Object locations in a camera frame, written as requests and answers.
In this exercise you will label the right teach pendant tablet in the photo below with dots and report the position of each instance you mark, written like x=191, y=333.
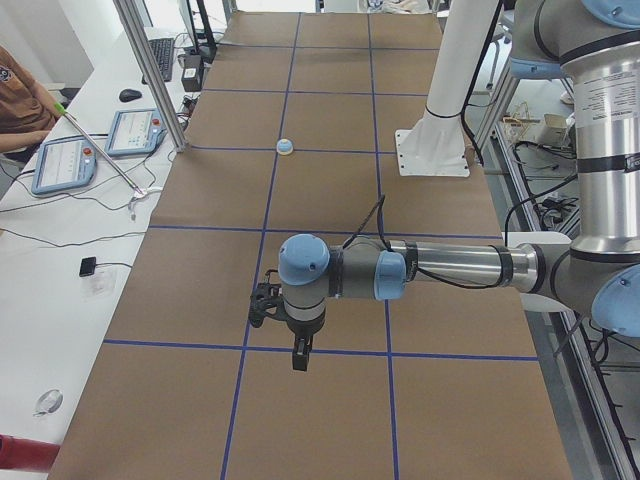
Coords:
x=135, y=132

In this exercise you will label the red object at edge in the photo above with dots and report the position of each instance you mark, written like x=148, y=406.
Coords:
x=27, y=455

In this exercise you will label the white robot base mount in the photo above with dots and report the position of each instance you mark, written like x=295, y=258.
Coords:
x=435, y=146

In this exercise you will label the left teach pendant tablet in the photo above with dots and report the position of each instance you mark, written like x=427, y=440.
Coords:
x=62, y=165

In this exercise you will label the teach pendant tablet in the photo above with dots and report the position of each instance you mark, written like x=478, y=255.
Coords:
x=135, y=132
x=62, y=165

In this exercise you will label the light blue call bell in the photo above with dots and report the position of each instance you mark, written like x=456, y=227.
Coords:
x=284, y=146

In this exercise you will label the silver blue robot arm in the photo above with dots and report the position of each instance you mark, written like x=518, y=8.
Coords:
x=596, y=45

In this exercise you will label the aluminium frame post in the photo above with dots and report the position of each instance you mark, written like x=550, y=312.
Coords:
x=134, y=29

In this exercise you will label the small black square device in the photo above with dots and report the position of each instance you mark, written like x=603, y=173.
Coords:
x=88, y=266

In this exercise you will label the cardboard box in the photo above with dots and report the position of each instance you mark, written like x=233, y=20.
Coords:
x=554, y=130

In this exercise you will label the black computer mouse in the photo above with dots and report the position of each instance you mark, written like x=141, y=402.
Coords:
x=129, y=95

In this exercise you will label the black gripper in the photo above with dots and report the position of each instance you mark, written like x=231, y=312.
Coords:
x=301, y=329

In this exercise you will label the person in brown shirt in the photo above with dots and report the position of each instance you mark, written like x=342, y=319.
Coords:
x=28, y=110

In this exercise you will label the black keyboard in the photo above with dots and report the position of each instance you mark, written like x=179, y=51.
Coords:
x=163, y=50

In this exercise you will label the black power adapter box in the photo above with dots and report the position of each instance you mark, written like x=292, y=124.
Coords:
x=192, y=73

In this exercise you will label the clear plastic bag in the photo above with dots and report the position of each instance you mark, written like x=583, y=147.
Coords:
x=48, y=403

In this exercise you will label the metal grabber stick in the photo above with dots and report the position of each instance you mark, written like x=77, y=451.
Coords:
x=139, y=193

